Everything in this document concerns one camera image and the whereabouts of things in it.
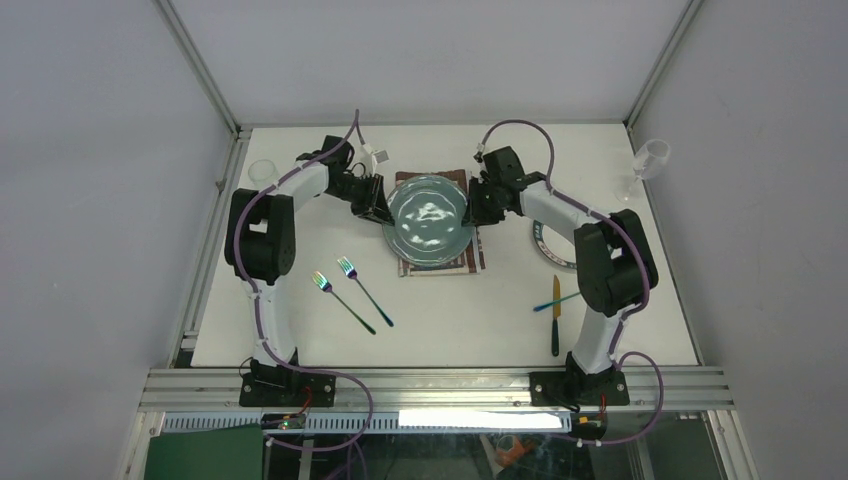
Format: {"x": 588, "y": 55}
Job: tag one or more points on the clear plastic cup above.
{"x": 262, "y": 174}

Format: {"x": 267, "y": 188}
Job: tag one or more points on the white green-rimmed small plate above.
{"x": 553, "y": 247}

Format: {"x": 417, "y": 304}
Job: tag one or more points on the aluminium front rail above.
{"x": 637, "y": 389}

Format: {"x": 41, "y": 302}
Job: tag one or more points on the iridescent spoon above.
{"x": 555, "y": 302}

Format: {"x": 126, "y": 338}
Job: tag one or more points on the iridescent fork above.
{"x": 352, "y": 273}
{"x": 326, "y": 286}

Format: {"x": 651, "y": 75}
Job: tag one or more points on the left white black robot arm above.
{"x": 261, "y": 244}

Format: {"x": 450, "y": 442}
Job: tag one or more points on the large teal plate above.
{"x": 428, "y": 229}

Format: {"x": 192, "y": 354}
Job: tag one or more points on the clear wine glass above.
{"x": 649, "y": 161}

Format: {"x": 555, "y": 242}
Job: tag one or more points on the gold knife dark handle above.
{"x": 556, "y": 312}

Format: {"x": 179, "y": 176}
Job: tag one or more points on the brown striped placemat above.
{"x": 470, "y": 262}

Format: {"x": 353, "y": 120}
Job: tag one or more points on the orange object below table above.
{"x": 511, "y": 448}

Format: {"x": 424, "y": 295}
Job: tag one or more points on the white slotted cable duct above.
{"x": 402, "y": 422}

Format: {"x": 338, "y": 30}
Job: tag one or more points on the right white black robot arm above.
{"x": 615, "y": 267}

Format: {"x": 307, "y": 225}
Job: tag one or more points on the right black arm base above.
{"x": 580, "y": 389}

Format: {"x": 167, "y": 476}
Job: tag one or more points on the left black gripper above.
{"x": 376, "y": 200}

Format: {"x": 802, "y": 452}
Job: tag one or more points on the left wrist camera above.
{"x": 373, "y": 159}

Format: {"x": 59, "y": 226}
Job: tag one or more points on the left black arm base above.
{"x": 280, "y": 387}

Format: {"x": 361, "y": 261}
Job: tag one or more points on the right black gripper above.
{"x": 476, "y": 216}

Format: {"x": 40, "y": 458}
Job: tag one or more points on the green board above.
{"x": 231, "y": 453}

